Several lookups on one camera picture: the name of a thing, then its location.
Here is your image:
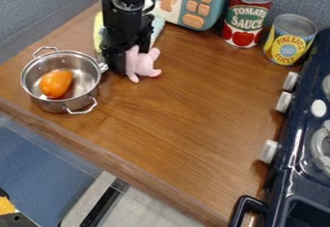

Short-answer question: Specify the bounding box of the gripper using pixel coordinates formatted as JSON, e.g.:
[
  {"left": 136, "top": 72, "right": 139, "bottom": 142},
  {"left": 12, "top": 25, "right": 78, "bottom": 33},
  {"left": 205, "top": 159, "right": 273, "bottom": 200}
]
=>
[{"left": 98, "top": 39, "right": 155, "bottom": 75}]

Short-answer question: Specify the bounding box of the silver pot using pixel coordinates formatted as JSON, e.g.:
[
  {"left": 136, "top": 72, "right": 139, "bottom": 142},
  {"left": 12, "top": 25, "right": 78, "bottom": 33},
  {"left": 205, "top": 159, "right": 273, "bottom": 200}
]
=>
[{"left": 19, "top": 45, "right": 110, "bottom": 116}]

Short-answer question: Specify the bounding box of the pink plush toy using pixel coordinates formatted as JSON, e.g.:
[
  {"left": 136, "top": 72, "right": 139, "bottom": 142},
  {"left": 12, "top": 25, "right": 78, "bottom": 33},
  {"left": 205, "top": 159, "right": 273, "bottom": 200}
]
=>
[{"left": 124, "top": 44, "right": 164, "bottom": 84}]

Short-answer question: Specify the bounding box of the red orange toy food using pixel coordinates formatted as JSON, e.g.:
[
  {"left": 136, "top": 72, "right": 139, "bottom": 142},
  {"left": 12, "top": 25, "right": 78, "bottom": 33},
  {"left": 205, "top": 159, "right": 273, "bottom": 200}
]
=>
[{"left": 39, "top": 69, "right": 75, "bottom": 100}]

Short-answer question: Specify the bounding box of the toy microwave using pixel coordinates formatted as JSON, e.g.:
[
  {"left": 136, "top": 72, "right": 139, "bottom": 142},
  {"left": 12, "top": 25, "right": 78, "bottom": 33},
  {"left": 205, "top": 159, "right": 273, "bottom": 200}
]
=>
[{"left": 152, "top": 0, "right": 240, "bottom": 32}]

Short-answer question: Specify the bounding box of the red tomato can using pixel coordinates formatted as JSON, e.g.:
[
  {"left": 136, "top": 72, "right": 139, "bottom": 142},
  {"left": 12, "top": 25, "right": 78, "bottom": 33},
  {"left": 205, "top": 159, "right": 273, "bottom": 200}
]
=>
[{"left": 220, "top": 0, "right": 275, "bottom": 49}]

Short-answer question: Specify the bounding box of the yellow pineapple can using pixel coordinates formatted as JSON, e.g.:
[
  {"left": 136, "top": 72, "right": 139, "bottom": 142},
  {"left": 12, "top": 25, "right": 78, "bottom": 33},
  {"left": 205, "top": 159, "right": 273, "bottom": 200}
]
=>
[{"left": 261, "top": 13, "right": 318, "bottom": 67}]

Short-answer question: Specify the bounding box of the toy stove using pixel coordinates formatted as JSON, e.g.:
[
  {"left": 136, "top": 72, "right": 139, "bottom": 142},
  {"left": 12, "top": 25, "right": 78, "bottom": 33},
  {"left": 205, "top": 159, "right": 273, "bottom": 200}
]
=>
[{"left": 228, "top": 27, "right": 330, "bottom": 227}]

